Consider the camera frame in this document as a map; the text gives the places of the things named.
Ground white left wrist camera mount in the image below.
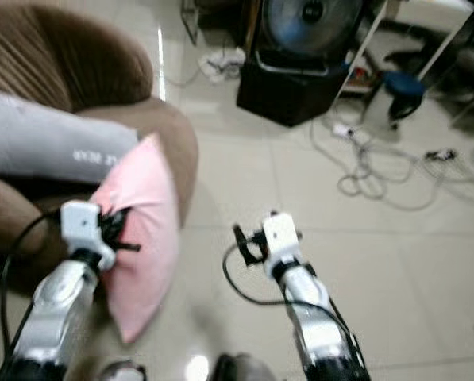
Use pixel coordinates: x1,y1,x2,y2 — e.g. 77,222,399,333
60,201,114,271

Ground grey right robot leg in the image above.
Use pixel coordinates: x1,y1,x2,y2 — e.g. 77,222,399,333
209,353,277,381

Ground blue round stool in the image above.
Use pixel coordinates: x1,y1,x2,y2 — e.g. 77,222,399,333
383,71,426,128

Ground grey robot leg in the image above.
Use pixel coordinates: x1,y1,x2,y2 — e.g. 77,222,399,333
209,353,277,381
102,361,146,381

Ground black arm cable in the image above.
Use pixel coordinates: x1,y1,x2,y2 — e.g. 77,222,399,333
0,208,67,350
222,246,356,350

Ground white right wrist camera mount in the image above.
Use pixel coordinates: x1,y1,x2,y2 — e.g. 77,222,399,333
262,212,301,267

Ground pink square pillow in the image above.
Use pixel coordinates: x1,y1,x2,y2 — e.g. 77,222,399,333
90,133,180,344

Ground white crumpled cloth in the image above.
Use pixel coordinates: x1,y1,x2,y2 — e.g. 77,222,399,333
198,48,247,84

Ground black power strip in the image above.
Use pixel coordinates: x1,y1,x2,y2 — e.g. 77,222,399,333
423,149,460,164

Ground brown round fabric sofa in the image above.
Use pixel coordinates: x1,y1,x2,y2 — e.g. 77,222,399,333
0,4,198,279

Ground grey Little Bear pillow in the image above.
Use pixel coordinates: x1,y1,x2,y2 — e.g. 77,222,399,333
0,89,141,185

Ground black box cabinet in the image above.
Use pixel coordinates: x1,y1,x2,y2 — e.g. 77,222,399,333
237,56,353,128

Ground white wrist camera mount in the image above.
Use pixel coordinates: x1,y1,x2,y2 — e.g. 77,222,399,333
60,201,114,271
262,212,301,267

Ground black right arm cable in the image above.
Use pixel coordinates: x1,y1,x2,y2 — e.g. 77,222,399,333
222,246,356,350

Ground grey tangled floor cables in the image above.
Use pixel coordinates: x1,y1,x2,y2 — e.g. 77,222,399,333
308,111,474,211

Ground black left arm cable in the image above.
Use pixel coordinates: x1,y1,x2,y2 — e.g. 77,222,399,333
0,208,67,350

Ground round floor fan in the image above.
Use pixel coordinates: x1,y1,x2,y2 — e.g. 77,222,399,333
260,0,364,58

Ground white power strip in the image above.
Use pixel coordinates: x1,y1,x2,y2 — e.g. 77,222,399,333
332,123,358,140

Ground grey left robot leg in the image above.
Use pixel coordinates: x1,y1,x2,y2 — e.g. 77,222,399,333
102,361,146,381

